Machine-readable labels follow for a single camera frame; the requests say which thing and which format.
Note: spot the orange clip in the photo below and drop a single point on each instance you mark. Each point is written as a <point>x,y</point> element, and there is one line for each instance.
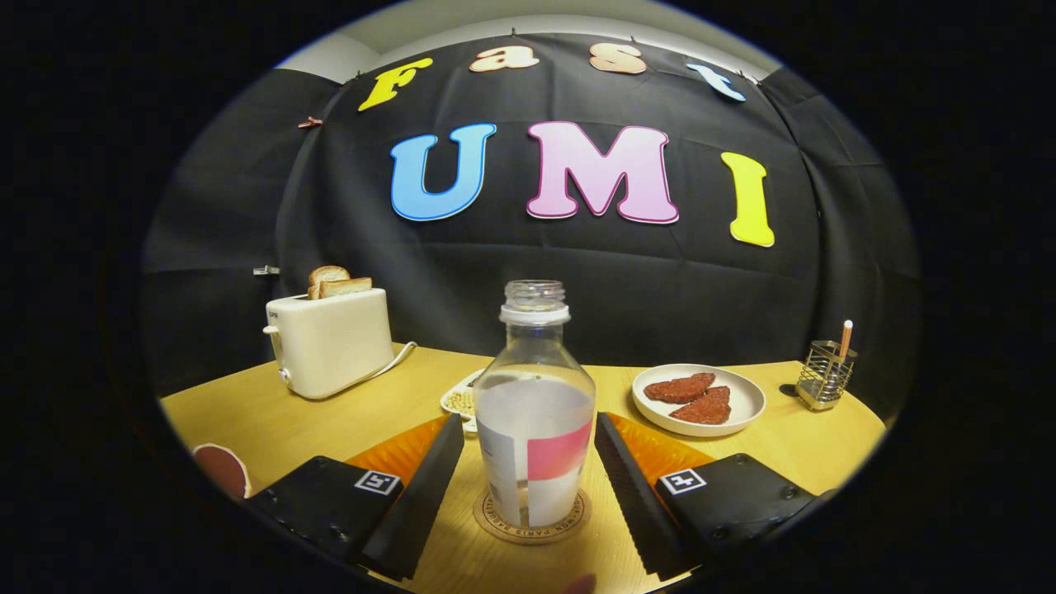
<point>310,122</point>

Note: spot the red-brown meat patty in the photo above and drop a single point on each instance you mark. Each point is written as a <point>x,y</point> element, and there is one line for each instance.
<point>678,388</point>
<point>705,408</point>

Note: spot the toast slice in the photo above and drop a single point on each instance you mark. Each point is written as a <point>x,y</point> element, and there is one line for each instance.
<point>346,288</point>
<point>326,274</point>

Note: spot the white round plate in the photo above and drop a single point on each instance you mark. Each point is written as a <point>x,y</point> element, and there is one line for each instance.
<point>742,400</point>

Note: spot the clear plastic juice bottle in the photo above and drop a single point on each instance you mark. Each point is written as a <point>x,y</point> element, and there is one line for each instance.
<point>532,412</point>

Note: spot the black backdrop cloth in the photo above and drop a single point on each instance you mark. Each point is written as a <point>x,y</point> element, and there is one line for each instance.
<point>495,272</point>

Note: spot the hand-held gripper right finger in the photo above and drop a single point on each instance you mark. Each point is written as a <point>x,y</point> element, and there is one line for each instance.
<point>635,503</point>

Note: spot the round wooden coaster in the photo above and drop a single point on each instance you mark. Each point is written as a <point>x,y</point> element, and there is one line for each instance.
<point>573,524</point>

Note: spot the cream toaster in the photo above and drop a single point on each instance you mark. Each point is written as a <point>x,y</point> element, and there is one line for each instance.
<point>330,346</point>

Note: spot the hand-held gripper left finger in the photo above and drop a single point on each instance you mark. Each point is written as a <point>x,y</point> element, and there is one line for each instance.
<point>425,495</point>

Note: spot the white divided snack dish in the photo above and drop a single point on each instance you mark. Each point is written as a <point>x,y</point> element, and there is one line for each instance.
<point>458,402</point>

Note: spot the wooden table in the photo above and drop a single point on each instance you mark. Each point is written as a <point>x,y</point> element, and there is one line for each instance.
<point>289,421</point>

